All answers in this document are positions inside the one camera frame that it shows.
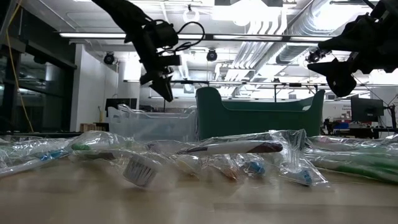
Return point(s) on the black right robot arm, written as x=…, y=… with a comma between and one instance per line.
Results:
x=388, y=7

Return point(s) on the black aluminium table frame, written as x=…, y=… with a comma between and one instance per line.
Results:
x=56, y=134

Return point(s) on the small clear plastic bin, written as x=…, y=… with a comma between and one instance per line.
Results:
x=149, y=127

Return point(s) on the linear ceiling light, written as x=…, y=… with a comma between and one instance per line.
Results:
x=93, y=35

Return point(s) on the black background desk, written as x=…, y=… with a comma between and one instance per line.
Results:
x=360, y=132

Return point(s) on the large black monitor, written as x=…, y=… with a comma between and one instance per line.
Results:
x=367, y=109

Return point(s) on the green plastic basin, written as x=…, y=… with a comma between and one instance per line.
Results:
x=248, y=124

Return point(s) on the wooden block stack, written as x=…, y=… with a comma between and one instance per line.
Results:
x=90, y=127

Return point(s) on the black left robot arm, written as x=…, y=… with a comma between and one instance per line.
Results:
x=124, y=12

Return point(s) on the purple white toothbrush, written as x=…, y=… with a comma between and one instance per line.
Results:
x=164, y=146

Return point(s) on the white maroon toothbrush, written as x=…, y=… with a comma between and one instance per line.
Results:
x=233, y=147

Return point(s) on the green white toothbrush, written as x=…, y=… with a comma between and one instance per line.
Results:
x=81, y=146
x=342, y=142
x=373, y=165
x=373, y=175
x=357, y=157

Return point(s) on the white bristle toothbrush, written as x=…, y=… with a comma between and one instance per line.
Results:
x=141, y=171

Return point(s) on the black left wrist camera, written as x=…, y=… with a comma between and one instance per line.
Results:
x=166, y=34

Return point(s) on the orange white toothbrush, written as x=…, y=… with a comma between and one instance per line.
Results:
x=188, y=165

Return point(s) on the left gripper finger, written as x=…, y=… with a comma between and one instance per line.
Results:
x=164, y=88
x=148, y=78

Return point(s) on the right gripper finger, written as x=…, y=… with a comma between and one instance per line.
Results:
x=340, y=77
x=354, y=37

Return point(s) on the blue white toothbrush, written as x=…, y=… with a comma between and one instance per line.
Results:
x=257, y=168
x=31, y=143
x=303, y=176
x=53, y=154

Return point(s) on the black ceiling camera cluster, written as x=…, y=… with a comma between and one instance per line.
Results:
x=314, y=56

